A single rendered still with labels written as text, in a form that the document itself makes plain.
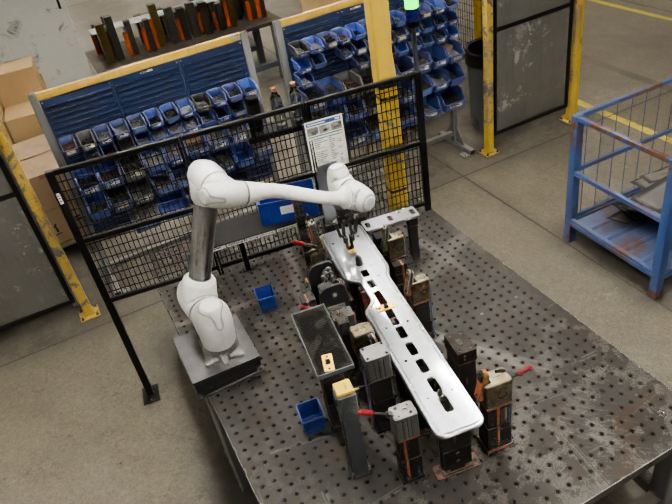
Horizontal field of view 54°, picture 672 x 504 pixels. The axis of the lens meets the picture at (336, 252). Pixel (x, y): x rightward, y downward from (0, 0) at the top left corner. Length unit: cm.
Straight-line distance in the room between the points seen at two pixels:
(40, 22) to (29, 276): 487
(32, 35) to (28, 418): 571
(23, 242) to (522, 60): 402
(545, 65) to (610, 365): 353
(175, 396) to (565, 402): 230
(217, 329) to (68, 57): 675
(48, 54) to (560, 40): 609
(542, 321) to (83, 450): 259
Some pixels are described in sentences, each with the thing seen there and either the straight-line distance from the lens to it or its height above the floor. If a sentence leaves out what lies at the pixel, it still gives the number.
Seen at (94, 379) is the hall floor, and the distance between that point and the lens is 451.
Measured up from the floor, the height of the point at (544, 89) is 38.
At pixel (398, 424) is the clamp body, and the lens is 234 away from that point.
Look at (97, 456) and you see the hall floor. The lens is 406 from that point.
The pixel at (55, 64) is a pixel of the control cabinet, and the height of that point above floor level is 42.
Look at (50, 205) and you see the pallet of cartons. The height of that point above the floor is 48.
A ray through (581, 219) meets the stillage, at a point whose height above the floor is 16.
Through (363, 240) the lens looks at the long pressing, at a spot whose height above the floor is 100.
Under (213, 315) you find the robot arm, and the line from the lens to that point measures 289.
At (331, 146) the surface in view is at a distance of 351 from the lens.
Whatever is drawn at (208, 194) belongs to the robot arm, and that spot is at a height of 160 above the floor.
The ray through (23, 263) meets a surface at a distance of 480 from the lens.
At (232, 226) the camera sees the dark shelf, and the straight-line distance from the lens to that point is 349.
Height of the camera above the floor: 285
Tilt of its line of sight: 36 degrees down
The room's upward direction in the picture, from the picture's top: 10 degrees counter-clockwise
